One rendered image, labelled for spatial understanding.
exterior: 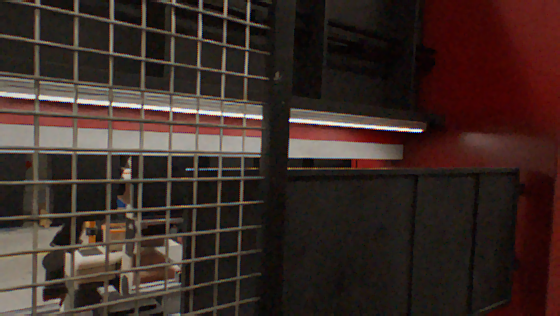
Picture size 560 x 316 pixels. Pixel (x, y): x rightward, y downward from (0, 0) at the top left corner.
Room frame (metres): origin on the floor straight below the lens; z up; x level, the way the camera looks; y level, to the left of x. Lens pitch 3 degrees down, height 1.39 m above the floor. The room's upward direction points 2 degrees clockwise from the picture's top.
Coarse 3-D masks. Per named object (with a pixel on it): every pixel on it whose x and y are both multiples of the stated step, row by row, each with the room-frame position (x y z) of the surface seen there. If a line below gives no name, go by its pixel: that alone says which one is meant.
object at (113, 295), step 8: (112, 288) 1.00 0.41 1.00; (112, 296) 0.95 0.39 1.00; (120, 296) 0.88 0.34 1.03; (128, 296) 0.88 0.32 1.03; (120, 304) 0.83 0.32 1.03; (128, 304) 0.84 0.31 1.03; (144, 304) 0.84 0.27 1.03; (152, 304) 0.85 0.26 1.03; (96, 312) 0.83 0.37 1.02; (112, 312) 0.80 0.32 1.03; (120, 312) 0.81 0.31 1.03; (128, 312) 0.82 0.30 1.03; (144, 312) 0.83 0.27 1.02; (152, 312) 0.83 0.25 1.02; (160, 312) 0.84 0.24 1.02
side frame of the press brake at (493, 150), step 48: (432, 0) 1.64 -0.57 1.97; (480, 0) 1.49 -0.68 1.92; (528, 0) 1.36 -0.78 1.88; (432, 48) 1.63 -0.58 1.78; (480, 48) 1.48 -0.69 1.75; (528, 48) 1.35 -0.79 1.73; (432, 96) 1.62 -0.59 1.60; (480, 96) 1.47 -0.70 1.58; (528, 96) 1.34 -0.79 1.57; (432, 144) 1.61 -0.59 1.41; (480, 144) 1.46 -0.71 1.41; (528, 144) 1.33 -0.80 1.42; (528, 192) 1.32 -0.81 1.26; (528, 240) 1.32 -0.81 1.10; (528, 288) 1.31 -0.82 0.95
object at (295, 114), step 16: (0, 80) 0.71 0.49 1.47; (16, 80) 0.72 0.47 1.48; (32, 80) 0.73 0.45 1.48; (48, 96) 0.75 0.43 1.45; (64, 96) 0.77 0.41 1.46; (80, 96) 0.78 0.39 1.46; (96, 96) 0.80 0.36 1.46; (128, 96) 0.83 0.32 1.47; (160, 96) 0.87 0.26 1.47; (176, 96) 0.90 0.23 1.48; (224, 112) 0.97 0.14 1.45; (240, 112) 0.99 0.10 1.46; (256, 112) 1.02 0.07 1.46; (304, 112) 1.12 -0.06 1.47; (320, 112) 1.15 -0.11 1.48; (400, 128) 1.38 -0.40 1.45; (416, 128) 1.42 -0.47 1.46
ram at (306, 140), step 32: (0, 96) 0.88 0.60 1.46; (0, 128) 0.88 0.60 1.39; (32, 128) 0.91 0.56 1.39; (64, 128) 0.95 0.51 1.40; (96, 128) 0.99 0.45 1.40; (128, 128) 1.03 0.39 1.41; (160, 128) 1.08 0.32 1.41; (192, 128) 1.14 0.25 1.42; (224, 128) 1.20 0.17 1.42; (320, 128) 1.43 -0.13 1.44; (352, 128) 1.53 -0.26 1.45; (384, 128) 1.64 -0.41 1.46
